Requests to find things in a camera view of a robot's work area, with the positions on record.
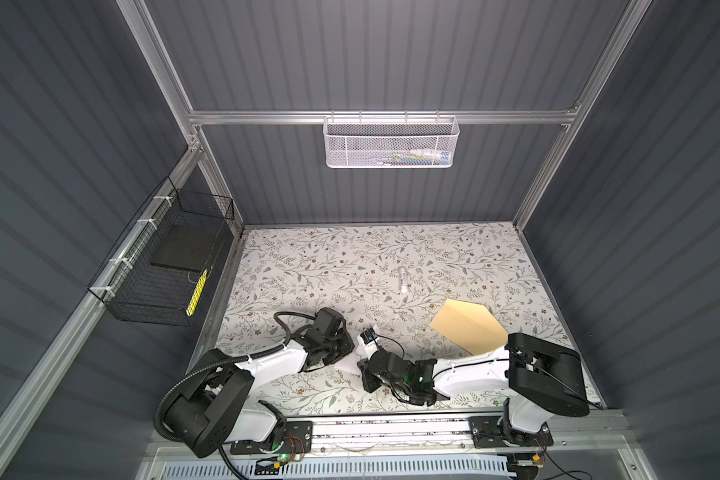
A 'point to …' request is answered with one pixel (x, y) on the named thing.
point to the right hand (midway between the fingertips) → (358, 369)
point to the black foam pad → (188, 246)
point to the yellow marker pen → (197, 292)
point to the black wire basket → (155, 273)
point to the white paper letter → (359, 353)
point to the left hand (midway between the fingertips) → (356, 344)
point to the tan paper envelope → (471, 325)
